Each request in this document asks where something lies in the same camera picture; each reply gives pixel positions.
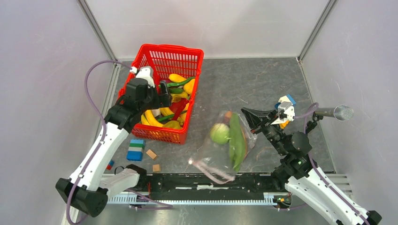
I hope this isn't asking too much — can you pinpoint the brown orange hot dog bun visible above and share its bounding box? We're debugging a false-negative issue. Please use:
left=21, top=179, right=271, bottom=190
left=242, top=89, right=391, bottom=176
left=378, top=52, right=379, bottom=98
left=224, top=111, right=247, bottom=143

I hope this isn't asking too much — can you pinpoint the black microphone stand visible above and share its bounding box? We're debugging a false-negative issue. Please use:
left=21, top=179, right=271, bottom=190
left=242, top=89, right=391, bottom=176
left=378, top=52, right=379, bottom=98
left=305, top=113, right=323, bottom=135

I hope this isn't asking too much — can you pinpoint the green cucumber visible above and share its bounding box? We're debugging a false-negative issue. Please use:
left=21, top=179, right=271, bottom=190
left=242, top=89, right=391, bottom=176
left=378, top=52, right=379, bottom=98
left=169, top=88, right=184, bottom=94

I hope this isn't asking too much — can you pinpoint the long green pepper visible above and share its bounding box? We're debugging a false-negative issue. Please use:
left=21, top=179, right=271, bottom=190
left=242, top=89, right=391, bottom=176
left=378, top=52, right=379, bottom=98
left=158, top=77, right=195, bottom=88

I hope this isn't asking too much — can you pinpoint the clear zip top bag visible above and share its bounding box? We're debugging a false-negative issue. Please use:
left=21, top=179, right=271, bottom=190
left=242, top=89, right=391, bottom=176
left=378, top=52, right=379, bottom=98
left=188, top=111, right=257, bottom=185

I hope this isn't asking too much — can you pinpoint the red blue toy block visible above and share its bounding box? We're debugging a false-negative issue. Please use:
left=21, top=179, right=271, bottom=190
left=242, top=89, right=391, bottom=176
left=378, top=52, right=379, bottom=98
left=106, top=160, right=115, bottom=171

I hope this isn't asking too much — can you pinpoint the pale green cabbage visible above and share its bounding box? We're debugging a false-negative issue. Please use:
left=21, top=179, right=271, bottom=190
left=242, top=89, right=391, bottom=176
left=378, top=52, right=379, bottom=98
left=210, top=123, right=230, bottom=144

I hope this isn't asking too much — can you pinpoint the yellow banana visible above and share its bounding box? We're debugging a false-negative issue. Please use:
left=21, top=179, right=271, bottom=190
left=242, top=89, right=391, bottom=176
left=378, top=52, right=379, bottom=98
left=141, top=107, right=184, bottom=129

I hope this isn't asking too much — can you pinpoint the blue white toy block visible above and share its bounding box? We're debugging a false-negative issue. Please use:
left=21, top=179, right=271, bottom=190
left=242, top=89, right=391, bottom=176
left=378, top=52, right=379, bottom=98
left=275, top=94, right=296, bottom=109

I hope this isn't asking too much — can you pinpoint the silver microphone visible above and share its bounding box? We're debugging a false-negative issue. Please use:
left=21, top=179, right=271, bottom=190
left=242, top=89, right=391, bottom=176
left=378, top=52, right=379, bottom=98
left=314, top=105, right=354, bottom=121

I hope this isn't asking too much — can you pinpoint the blue grey green block stack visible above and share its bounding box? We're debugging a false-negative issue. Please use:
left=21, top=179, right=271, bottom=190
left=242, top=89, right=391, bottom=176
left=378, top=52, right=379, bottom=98
left=126, top=139, right=146, bottom=161

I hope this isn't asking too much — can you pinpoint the yellow orange toy block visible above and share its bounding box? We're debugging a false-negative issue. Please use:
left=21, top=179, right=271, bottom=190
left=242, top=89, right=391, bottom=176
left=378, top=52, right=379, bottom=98
left=279, top=120, right=290, bottom=129

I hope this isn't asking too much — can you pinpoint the red plastic basket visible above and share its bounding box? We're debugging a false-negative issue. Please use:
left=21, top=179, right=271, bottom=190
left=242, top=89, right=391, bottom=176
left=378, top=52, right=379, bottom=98
left=131, top=44, right=204, bottom=144

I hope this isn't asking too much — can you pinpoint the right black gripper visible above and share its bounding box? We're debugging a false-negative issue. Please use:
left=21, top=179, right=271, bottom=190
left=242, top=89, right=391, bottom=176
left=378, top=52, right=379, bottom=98
left=240, top=107, right=287, bottom=155

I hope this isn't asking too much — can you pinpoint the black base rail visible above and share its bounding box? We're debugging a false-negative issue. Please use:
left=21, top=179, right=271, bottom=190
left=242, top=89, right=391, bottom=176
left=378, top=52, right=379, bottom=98
left=132, top=172, right=287, bottom=201

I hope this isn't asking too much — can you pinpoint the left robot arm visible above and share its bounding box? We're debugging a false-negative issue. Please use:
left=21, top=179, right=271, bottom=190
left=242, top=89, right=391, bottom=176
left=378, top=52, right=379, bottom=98
left=55, top=78, right=172, bottom=217

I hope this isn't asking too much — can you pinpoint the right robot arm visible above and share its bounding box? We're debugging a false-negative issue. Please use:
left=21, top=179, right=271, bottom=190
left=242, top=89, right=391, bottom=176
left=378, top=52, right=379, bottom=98
left=241, top=103, right=382, bottom=225

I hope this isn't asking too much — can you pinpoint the small wooden cube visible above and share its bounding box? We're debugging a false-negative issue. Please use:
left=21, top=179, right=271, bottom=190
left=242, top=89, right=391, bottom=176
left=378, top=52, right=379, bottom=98
left=152, top=164, right=161, bottom=173

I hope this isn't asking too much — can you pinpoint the green leafy vegetable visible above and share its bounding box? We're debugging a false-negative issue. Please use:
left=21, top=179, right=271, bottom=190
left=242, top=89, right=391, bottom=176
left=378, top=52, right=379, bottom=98
left=230, top=113, right=247, bottom=172

